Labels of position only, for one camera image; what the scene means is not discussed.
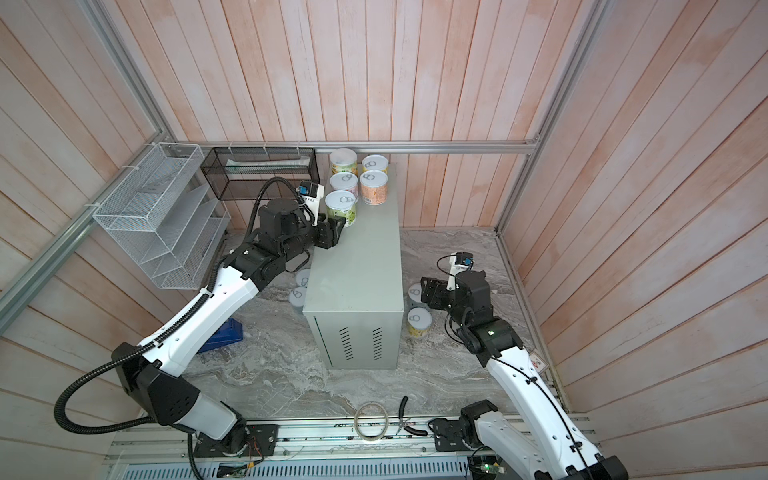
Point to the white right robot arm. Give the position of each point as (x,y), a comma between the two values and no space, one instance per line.
(557,448)

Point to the grey metal cabinet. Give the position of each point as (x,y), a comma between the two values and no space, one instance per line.
(355,297)

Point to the tall yellow peach can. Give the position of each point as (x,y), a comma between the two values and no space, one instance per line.
(343,160)

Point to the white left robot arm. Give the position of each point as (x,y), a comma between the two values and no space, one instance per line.
(151,373)

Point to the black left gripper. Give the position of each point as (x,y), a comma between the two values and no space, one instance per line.
(328,235)

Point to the black mesh wall basket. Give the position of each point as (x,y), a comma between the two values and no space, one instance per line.
(239,173)

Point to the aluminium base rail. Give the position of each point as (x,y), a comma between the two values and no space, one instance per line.
(302,449)

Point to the floor can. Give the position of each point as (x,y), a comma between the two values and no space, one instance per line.
(419,321)
(297,298)
(341,204)
(302,277)

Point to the grey label can right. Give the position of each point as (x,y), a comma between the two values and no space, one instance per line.
(414,293)

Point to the clear tape roll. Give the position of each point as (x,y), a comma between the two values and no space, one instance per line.
(371,422)

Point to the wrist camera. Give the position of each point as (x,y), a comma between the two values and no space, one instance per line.
(311,194)
(463,260)

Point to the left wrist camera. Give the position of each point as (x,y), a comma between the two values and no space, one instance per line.
(311,194)

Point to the small card box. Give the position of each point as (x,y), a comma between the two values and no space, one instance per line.
(539,364)

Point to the yellow label can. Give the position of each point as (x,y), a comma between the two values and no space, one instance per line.
(375,162)

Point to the pink label can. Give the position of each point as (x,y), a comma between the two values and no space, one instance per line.
(374,187)

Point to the white wire mesh rack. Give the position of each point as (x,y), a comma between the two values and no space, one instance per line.
(170,227)

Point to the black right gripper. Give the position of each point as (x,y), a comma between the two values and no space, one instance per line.
(436,288)

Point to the black handled pliers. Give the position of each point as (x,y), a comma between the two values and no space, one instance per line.
(403,424)

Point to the blue tape dispenser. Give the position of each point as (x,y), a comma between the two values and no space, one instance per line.
(230,332)

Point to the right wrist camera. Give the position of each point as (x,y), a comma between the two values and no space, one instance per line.
(463,260)

